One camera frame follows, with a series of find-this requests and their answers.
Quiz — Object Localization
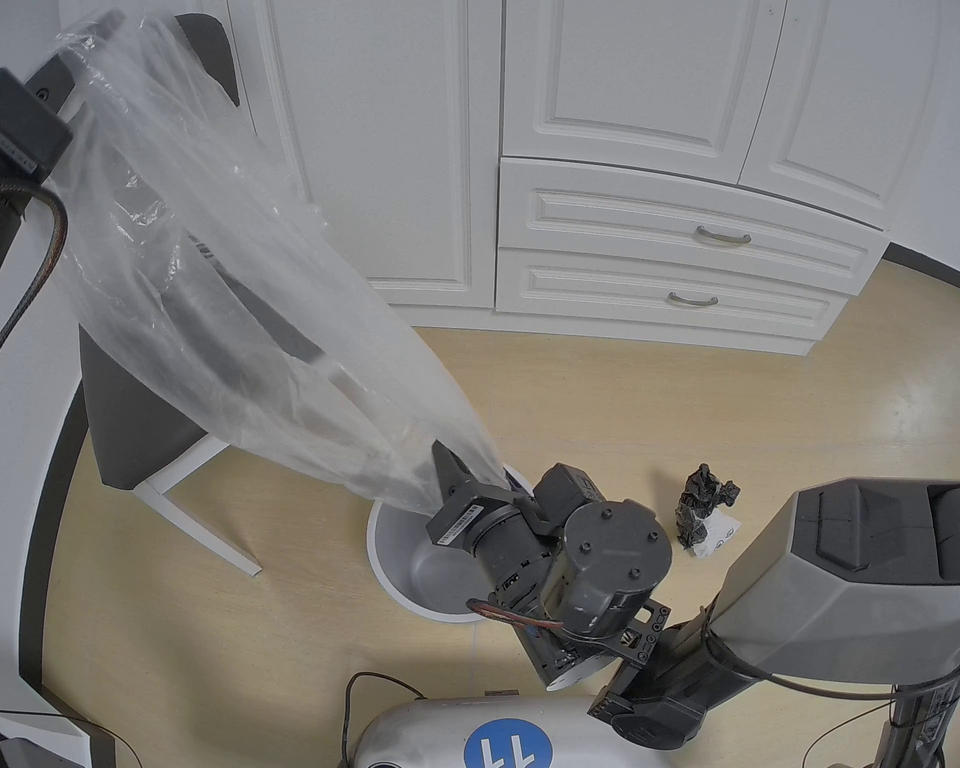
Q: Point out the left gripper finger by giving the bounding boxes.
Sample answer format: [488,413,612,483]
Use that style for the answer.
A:
[26,9,125,121]

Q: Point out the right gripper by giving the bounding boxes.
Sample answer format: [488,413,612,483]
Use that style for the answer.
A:
[426,441,562,599]

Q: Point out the clear plastic bag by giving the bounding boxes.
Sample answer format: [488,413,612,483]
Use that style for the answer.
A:
[45,11,519,515]

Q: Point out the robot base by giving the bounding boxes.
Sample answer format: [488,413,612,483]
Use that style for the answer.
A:
[356,693,654,768]

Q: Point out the white trash bin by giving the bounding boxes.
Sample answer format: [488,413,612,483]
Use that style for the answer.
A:
[366,463,556,624]

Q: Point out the crumpled black plastic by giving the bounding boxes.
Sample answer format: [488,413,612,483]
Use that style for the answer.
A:
[675,463,742,550]

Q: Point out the white printed wrapper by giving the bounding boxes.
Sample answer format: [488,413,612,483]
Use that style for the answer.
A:
[686,511,740,560]

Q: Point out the white chair grey cushions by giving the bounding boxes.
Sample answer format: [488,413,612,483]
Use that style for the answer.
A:
[78,13,346,577]

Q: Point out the white wardrobe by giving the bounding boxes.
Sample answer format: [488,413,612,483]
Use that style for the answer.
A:
[225,0,942,357]

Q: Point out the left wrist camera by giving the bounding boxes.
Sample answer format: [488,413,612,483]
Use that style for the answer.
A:
[0,67,74,185]

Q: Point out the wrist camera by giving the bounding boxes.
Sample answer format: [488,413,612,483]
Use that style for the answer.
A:
[0,67,74,185]
[480,463,609,545]

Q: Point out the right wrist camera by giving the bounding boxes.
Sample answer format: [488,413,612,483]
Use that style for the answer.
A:
[480,463,609,545]

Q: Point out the braided black cable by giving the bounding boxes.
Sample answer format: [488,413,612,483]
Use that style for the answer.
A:
[0,176,70,348]

